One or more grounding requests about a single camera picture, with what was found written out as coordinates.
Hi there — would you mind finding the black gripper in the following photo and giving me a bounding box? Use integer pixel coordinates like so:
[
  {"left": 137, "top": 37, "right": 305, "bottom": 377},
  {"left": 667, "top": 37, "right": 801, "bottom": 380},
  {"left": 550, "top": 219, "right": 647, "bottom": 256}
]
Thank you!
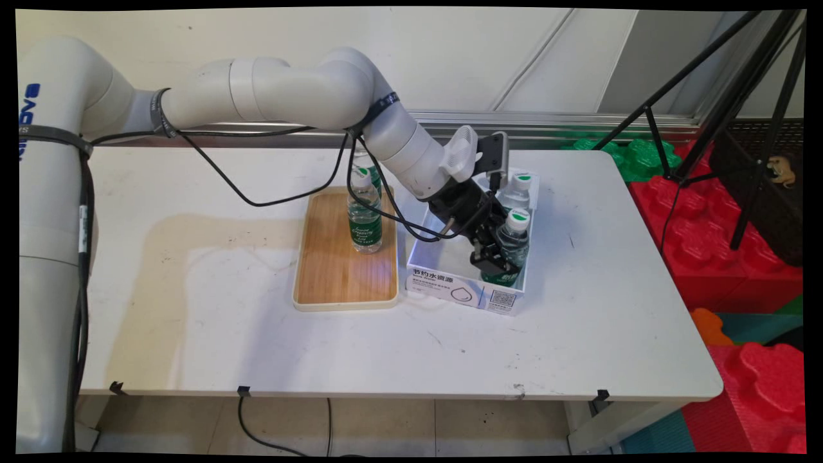
[{"left": 428, "top": 180, "right": 512, "bottom": 278}]

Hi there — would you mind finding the water bottle green label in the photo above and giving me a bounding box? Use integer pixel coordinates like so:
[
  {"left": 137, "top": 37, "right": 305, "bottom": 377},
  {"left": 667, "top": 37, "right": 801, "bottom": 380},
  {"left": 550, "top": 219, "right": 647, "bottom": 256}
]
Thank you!
[
  {"left": 351, "top": 147, "right": 383, "bottom": 197},
  {"left": 347, "top": 167, "right": 384, "bottom": 255},
  {"left": 498, "top": 172, "right": 533, "bottom": 213},
  {"left": 481, "top": 207, "right": 531, "bottom": 287}
]

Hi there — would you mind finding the white cardboard box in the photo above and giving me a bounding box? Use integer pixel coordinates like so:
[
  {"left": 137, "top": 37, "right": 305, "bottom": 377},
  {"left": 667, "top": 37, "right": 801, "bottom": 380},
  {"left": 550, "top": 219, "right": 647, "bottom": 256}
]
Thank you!
[{"left": 406, "top": 156, "right": 541, "bottom": 317}]

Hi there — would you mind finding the green foam block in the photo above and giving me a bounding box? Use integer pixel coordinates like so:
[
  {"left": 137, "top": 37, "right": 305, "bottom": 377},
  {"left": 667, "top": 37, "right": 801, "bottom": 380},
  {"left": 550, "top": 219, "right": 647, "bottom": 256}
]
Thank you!
[{"left": 559, "top": 138, "right": 682, "bottom": 184}]

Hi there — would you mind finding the bamboo tray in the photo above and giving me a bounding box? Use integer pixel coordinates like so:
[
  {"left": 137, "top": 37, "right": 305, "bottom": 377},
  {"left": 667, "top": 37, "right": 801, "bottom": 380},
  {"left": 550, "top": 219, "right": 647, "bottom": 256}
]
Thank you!
[{"left": 293, "top": 185, "right": 399, "bottom": 313}]

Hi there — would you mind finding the red foam block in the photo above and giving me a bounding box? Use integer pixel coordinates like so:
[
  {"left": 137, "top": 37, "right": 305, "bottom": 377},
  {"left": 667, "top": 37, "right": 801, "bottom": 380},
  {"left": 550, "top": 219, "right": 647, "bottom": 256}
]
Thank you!
[
  {"left": 682, "top": 342, "right": 808, "bottom": 454},
  {"left": 629, "top": 143, "right": 804, "bottom": 314}
]

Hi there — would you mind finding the white table leg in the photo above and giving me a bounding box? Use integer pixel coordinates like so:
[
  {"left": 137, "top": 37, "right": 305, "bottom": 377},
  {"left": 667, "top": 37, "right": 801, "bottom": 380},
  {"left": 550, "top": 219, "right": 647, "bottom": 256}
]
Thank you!
[
  {"left": 566, "top": 402, "right": 685, "bottom": 456},
  {"left": 74, "top": 395, "right": 100, "bottom": 452}
]

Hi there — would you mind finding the orange foam piece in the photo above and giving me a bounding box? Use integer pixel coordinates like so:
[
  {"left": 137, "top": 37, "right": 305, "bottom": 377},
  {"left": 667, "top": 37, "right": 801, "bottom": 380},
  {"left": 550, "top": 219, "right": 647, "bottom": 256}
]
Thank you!
[{"left": 691, "top": 307, "right": 734, "bottom": 347}]

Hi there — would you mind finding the teal foam mat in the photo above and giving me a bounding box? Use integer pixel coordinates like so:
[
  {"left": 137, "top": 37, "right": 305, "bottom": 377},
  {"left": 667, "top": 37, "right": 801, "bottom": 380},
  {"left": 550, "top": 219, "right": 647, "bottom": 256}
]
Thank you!
[{"left": 620, "top": 412, "right": 696, "bottom": 454}]

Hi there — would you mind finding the black tripod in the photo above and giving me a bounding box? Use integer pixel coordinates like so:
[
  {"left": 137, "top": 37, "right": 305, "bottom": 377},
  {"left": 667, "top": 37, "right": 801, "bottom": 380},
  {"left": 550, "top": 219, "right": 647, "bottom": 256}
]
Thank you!
[{"left": 592, "top": 10, "right": 808, "bottom": 251}]

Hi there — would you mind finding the black mesh crate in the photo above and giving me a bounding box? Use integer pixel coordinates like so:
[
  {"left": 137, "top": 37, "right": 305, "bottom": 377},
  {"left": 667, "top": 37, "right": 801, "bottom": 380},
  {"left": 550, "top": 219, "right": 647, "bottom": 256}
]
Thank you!
[{"left": 710, "top": 119, "right": 804, "bottom": 268}]

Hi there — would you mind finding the small brown animal figure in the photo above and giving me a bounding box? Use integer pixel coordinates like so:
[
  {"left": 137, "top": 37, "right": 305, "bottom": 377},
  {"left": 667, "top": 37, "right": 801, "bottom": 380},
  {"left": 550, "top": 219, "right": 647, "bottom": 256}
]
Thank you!
[{"left": 766, "top": 156, "right": 797, "bottom": 189}]

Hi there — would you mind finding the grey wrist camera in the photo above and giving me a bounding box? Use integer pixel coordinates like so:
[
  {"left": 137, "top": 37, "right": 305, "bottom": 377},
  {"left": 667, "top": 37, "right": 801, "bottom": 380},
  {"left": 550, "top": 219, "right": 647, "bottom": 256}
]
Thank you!
[{"left": 477, "top": 132, "right": 510, "bottom": 176}]

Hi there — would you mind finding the aluminium rail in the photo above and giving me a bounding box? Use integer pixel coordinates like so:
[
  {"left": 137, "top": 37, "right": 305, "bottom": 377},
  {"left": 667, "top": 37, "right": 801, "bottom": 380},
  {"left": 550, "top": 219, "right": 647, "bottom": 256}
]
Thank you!
[{"left": 96, "top": 109, "right": 701, "bottom": 150}]

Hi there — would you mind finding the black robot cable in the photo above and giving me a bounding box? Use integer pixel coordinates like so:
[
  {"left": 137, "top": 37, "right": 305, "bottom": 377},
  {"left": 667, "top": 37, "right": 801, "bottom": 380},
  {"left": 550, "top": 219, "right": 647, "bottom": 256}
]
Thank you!
[{"left": 64, "top": 90, "right": 496, "bottom": 451}]

